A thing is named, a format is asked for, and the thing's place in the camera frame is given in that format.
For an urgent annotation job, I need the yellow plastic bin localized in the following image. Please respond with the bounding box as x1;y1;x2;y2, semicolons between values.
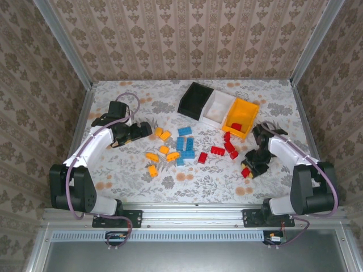
221;97;260;139

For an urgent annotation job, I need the black plastic bin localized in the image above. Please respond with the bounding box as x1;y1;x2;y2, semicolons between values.
177;82;214;121

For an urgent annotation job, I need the white plastic bin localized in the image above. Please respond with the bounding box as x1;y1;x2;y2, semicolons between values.
199;90;237;128

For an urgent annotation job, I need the floral patterned table cover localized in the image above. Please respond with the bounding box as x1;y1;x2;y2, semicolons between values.
64;79;327;205

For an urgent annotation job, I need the small connector board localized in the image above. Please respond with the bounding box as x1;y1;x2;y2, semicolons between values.
263;231;287;245
105;231;128;245

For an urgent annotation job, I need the grey metal panel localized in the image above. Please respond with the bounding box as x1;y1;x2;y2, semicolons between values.
25;223;363;272

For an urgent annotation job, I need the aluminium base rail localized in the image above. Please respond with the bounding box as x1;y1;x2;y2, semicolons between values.
42;202;348;229

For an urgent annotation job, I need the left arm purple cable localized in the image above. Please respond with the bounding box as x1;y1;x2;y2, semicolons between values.
65;92;141;250

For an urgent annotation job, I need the slotted grey cable duct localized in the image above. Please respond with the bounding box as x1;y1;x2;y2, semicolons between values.
52;229;267;243

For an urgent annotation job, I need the aluminium frame post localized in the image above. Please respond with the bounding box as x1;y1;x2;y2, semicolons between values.
289;0;346;86
33;0;94;89

